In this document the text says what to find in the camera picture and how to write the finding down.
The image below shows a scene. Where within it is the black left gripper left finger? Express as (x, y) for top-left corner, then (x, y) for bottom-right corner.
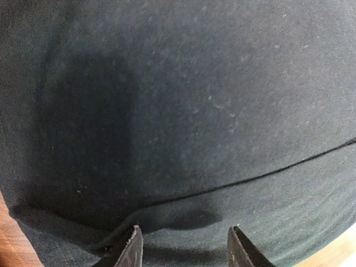
(94, 225), (144, 267)

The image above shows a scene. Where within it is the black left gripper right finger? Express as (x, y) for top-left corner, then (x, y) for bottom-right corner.
(228, 226), (275, 267)

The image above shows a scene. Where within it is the black garment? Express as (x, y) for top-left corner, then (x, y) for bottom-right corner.
(1, 1), (355, 266)

